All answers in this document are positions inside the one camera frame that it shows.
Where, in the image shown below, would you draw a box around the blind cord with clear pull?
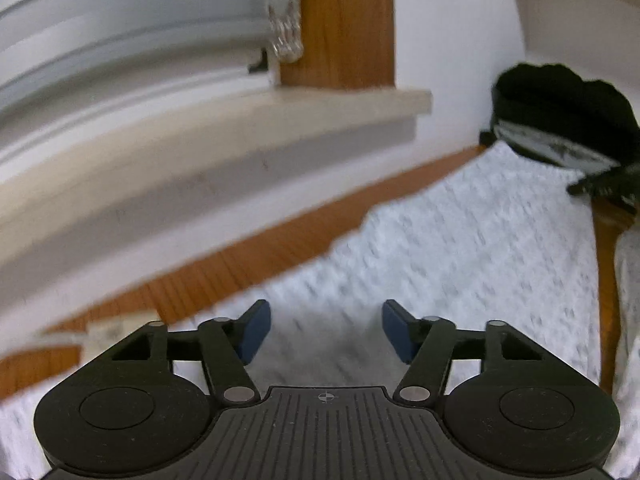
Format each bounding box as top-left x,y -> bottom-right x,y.
267,0 -> 306,64

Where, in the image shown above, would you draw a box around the black knit sweater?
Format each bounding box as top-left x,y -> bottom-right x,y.
492,62 -> 640,163

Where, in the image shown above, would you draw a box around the grey printed shirt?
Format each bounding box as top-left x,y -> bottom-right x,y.
492,120 -> 622,167

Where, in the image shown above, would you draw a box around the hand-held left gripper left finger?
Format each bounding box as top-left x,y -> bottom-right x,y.
100,299 -> 273,407

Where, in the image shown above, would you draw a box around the beige paper note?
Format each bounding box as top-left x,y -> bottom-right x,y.
82,316 -> 153,362

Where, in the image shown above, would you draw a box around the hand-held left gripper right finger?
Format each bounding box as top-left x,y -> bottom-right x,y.
381,299 -> 549,406

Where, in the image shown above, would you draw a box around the grey window blind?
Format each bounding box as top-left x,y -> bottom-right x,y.
0,0 -> 281,126

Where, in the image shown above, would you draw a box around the beige window sill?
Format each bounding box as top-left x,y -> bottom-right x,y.
0,89 -> 433,293

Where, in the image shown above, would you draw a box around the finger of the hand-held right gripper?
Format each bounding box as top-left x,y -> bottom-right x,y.
567,162 -> 640,211

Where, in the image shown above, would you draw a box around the white patterned pajama pants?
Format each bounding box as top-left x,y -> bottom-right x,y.
0,140 -> 640,480

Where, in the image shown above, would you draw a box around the wooden window frame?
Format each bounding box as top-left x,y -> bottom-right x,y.
277,0 -> 397,90

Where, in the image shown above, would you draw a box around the white wall shelf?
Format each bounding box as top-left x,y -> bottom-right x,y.
502,0 -> 640,58

